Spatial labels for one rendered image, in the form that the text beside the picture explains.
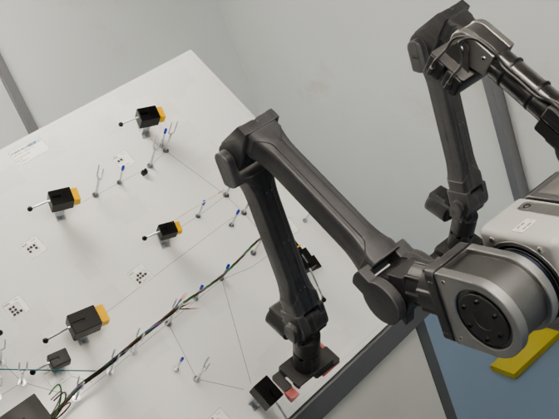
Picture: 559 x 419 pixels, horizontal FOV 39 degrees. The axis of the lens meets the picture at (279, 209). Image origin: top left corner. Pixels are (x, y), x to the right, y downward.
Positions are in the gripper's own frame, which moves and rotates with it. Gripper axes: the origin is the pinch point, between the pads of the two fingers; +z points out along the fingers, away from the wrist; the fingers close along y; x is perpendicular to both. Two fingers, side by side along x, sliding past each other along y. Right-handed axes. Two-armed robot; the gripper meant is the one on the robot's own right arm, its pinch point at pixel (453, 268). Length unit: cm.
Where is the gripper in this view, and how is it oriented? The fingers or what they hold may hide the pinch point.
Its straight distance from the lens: 202.4
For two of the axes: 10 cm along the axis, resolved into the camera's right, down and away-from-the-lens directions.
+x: 6.6, 5.4, -5.3
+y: -7.5, 4.9, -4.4
